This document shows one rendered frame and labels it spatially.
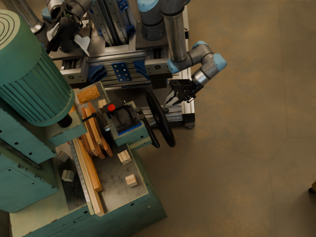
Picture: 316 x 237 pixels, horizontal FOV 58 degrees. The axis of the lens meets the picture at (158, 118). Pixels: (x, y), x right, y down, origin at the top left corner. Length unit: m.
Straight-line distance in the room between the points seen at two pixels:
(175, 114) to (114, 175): 0.96
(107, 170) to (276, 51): 1.92
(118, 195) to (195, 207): 0.95
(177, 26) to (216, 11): 1.83
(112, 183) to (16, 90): 0.51
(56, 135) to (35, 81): 0.32
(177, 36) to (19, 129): 0.70
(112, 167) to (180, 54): 0.57
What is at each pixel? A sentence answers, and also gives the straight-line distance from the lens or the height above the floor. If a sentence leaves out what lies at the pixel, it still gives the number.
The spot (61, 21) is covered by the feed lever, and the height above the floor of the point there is 1.36.
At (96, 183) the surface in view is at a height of 0.94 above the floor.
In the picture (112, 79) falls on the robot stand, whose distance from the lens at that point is 1.88.
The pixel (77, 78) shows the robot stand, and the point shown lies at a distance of 1.69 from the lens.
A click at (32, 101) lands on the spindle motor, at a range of 0.86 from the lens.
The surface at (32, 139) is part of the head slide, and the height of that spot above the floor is 1.15.
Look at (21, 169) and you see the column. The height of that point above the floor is 1.08.
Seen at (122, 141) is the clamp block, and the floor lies 0.93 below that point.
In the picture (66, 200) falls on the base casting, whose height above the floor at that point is 0.80.
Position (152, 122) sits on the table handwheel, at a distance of 1.27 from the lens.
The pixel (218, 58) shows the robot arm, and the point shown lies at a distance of 1.32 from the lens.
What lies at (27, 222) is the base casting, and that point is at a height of 0.80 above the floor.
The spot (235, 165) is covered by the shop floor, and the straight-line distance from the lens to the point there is 2.05.
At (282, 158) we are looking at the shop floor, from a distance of 2.13.
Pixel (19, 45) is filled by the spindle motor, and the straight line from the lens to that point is 0.75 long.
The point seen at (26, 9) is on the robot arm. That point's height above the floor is 1.16.
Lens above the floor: 1.91
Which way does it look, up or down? 58 degrees down
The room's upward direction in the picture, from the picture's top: 17 degrees counter-clockwise
